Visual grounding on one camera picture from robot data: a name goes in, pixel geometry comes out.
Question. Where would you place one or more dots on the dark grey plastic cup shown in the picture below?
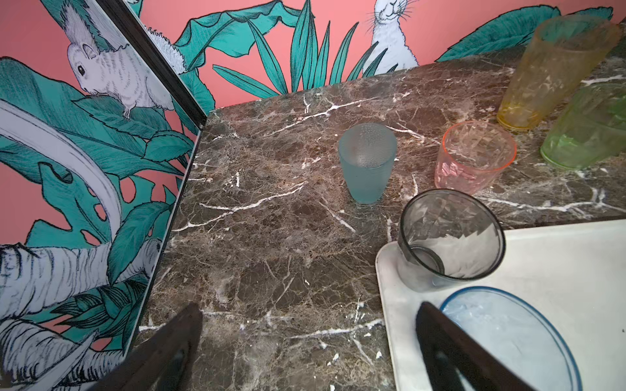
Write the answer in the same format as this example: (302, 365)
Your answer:
(448, 238)

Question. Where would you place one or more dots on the blue plastic cup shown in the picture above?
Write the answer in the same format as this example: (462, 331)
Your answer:
(517, 335)

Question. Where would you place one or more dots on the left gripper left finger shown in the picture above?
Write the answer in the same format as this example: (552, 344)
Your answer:
(163, 362)

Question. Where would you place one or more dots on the beige plastic tray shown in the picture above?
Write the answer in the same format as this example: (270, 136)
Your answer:
(573, 274)

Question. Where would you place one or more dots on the short green plastic cup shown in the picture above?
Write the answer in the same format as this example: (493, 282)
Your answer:
(590, 129)

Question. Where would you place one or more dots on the left black frame post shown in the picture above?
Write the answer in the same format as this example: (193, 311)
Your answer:
(131, 28)

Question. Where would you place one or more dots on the orange plastic cup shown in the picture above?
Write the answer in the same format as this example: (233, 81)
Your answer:
(562, 52)

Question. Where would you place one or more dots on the teal frosted plastic cup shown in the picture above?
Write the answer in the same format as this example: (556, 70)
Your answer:
(367, 153)

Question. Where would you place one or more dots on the pink plastic cup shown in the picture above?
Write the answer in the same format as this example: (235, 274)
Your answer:
(472, 155)

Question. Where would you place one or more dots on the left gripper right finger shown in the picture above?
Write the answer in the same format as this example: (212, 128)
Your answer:
(451, 355)

